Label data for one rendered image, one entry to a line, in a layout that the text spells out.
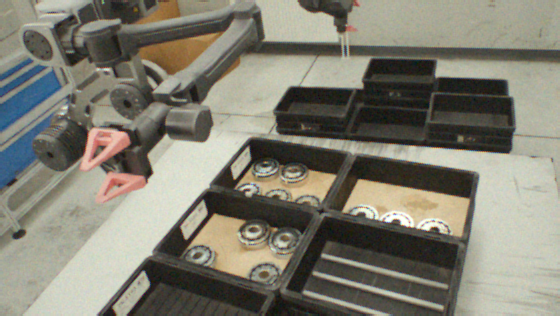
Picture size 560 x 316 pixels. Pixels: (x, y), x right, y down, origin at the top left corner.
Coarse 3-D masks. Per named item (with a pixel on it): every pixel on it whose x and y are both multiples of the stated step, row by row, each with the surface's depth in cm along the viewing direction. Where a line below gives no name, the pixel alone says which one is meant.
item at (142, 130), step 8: (136, 120) 79; (144, 120) 79; (152, 120) 80; (120, 128) 74; (128, 128) 73; (136, 128) 74; (144, 128) 78; (152, 128) 79; (136, 136) 74; (144, 136) 77; (152, 136) 78; (160, 136) 81; (136, 144) 75; (144, 144) 77; (152, 144) 79; (120, 152) 76; (128, 160) 79; (120, 168) 79; (128, 168) 80
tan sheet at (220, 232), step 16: (208, 224) 152; (224, 224) 151; (240, 224) 150; (208, 240) 146; (224, 240) 145; (224, 256) 140; (240, 256) 139; (256, 256) 138; (272, 256) 137; (240, 272) 134
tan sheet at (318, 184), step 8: (280, 168) 171; (248, 176) 170; (312, 176) 165; (320, 176) 165; (328, 176) 164; (264, 184) 165; (272, 184) 164; (280, 184) 164; (304, 184) 162; (312, 184) 162; (320, 184) 161; (328, 184) 161; (264, 192) 161; (296, 192) 159; (304, 192) 159; (312, 192) 158; (320, 192) 158
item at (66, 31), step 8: (64, 16) 122; (72, 16) 124; (56, 24) 119; (64, 24) 121; (72, 24) 123; (80, 24) 122; (56, 32) 119; (64, 32) 120; (72, 32) 120; (80, 32) 120; (56, 40) 120; (64, 40) 120; (72, 40) 120; (80, 40) 120; (64, 48) 122; (72, 48) 121; (80, 48) 121; (64, 56) 123; (72, 56) 125; (80, 56) 124; (72, 64) 125
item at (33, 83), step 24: (24, 72) 278; (48, 72) 294; (0, 96) 266; (24, 96) 280; (48, 96) 297; (0, 120) 267; (48, 120) 298; (24, 144) 283; (0, 168) 269; (24, 168) 286
